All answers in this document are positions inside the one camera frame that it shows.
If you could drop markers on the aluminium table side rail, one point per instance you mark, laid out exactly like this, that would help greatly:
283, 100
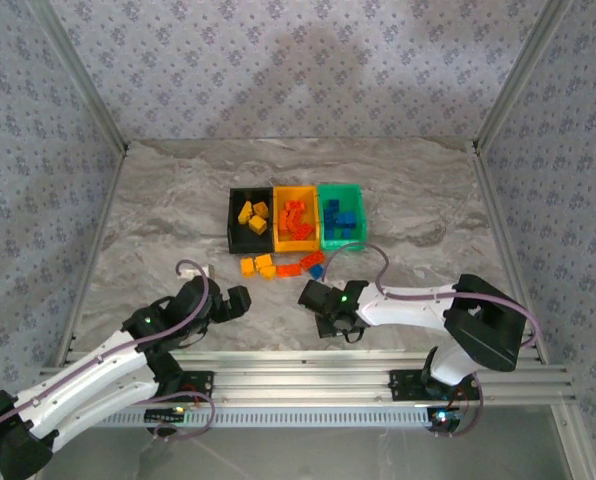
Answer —
493, 200
95, 250

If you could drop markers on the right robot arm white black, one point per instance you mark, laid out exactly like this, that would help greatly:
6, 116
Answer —
413, 312

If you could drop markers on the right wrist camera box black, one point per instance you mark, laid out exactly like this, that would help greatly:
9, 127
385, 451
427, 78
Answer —
318, 296

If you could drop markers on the blue lego brick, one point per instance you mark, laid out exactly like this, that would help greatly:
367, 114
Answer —
347, 218
332, 205
333, 233
347, 233
316, 271
330, 217

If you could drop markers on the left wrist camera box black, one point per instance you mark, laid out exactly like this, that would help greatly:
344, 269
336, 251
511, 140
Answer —
217, 294

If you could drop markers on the wide aluminium base rail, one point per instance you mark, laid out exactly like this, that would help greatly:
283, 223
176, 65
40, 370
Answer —
303, 380

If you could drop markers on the orange lego brick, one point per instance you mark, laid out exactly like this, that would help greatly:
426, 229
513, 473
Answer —
312, 260
295, 205
304, 232
288, 270
296, 221
283, 220

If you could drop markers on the black plastic bin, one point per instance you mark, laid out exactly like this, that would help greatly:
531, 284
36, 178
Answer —
234, 236

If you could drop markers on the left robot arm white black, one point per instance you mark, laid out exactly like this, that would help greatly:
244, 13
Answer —
78, 395

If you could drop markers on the yellow rounded lego brick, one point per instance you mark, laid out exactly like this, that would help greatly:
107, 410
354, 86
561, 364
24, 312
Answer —
245, 212

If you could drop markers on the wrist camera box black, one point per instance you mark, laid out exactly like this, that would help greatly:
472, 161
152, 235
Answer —
318, 296
217, 294

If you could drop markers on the orange-yellow plastic bin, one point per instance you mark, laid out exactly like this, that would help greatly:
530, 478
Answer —
298, 246

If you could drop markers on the green plastic bin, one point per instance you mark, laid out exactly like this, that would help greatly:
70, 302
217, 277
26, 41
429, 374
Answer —
343, 245

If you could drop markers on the aluminium frame post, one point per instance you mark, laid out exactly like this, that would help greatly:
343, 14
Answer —
519, 75
84, 75

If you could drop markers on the small black circuit board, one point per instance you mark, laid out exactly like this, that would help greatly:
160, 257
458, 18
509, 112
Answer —
443, 420
163, 415

